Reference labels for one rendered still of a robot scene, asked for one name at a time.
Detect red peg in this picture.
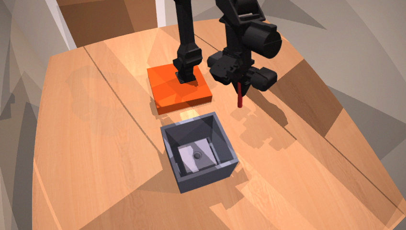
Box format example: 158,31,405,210
237,82,243,108

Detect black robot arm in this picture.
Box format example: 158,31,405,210
172,0,282,85

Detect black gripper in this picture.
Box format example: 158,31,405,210
207,44,277,97

